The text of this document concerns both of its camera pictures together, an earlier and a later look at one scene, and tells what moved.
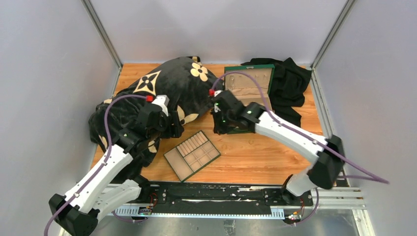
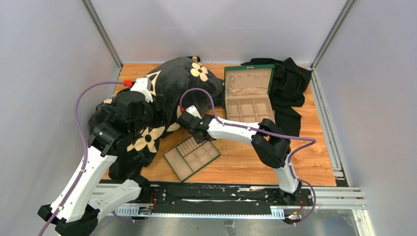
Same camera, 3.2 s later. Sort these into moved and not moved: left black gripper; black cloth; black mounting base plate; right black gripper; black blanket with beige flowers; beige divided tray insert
Moved: left black gripper; right black gripper
Not moved: black mounting base plate; black blanket with beige flowers; black cloth; beige divided tray insert
